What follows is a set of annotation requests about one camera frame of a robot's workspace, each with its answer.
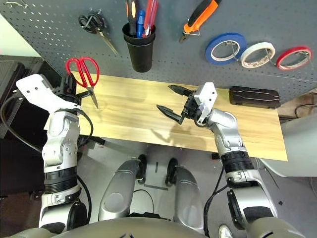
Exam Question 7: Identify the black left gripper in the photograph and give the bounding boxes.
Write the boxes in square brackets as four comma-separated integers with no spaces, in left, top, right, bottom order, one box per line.
[61,74,95,106]

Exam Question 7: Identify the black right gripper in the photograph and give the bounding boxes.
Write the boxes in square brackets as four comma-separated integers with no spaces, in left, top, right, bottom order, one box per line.
[156,85,202,124]

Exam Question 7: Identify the red handled scissors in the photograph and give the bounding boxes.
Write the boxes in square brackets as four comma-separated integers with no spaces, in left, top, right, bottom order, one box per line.
[65,57,100,109]

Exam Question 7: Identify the orange black pliers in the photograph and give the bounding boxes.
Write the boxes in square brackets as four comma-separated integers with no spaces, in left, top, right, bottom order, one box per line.
[179,0,222,44]

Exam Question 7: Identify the black orange screwdriver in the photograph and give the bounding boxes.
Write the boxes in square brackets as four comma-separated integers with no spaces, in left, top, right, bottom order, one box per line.
[125,0,137,37]

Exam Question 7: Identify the white tape roll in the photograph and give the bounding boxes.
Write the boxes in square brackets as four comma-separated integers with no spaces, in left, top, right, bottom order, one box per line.
[240,42,276,69]

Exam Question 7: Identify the red tape roll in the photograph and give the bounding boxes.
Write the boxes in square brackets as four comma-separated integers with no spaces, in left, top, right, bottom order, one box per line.
[276,46,313,71]

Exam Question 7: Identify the grey metal pegboard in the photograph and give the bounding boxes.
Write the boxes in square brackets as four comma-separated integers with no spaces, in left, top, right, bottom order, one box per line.
[0,0,317,102]

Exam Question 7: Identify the black plastic cup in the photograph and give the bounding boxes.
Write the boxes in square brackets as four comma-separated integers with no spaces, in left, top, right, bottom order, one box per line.
[122,22,157,45]
[123,34,156,73]

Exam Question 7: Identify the blue tape roll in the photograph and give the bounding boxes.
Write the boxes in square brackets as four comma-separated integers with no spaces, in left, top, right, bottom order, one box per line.
[205,32,248,65]

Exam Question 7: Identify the black ribbed hard case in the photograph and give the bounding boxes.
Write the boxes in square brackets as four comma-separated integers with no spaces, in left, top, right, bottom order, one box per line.
[0,61,25,95]

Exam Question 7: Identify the black plastic tool case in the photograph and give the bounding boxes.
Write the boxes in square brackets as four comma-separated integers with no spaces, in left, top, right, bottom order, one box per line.
[229,86,281,109]

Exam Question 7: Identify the silver right robot leg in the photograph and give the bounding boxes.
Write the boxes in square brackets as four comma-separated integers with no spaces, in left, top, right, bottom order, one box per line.
[165,158,206,228]

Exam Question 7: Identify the silver robot leg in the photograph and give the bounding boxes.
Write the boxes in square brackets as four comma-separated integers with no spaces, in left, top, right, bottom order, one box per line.
[98,155,148,221]
[165,158,206,228]

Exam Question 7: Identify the black equipment cart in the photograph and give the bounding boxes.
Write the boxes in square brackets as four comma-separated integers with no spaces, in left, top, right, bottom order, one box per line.
[0,55,50,199]

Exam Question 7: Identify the silver left robot leg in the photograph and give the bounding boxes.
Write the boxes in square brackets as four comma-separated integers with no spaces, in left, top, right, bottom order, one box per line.
[98,155,148,221]

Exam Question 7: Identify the grey curved panel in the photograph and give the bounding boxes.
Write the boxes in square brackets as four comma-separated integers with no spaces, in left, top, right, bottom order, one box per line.
[259,116,317,178]

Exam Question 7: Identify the grey robot torso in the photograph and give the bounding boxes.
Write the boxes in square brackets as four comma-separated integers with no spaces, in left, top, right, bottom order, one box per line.
[9,217,305,238]

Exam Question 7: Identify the white bystander shoe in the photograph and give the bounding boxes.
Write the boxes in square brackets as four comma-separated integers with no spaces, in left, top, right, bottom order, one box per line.
[218,224,233,238]

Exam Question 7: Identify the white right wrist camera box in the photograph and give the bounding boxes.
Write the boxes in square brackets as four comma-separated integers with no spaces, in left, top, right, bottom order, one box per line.
[193,82,218,124]

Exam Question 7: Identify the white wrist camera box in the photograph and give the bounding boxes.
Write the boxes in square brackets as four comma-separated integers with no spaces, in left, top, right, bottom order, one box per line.
[15,73,82,111]
[193,82,218,124]

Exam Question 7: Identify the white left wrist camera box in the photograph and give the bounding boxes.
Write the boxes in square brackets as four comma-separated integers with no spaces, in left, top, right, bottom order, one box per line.
[15,73,82,111]

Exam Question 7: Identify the black handled scissors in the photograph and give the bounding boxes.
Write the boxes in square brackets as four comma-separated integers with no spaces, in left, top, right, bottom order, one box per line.
[78,9,119,55]

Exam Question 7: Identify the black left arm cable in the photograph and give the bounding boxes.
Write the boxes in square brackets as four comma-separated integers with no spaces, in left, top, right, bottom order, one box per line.
[0,96,95,153]

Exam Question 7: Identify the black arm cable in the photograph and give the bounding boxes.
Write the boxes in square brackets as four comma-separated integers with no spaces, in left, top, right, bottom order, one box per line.
[203,168,230,236]
[0,96,95,153]

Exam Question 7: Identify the blue handled screwdriver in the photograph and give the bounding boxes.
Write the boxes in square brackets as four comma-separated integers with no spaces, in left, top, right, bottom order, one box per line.
[136,9,146,38]

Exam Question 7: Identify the black waist cable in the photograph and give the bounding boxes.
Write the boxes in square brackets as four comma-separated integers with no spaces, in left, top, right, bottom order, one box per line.
[132,189,156,216]

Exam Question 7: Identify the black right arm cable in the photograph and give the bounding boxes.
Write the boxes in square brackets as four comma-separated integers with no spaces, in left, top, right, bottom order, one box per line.
[203,168,230,236]

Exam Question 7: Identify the wire pegboard hook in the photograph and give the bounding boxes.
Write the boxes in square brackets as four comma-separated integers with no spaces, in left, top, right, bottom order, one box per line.
[4,0,28,9]

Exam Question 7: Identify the black floor cable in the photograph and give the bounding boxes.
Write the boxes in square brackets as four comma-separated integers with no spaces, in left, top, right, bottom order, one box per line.
[294,104,317,117]

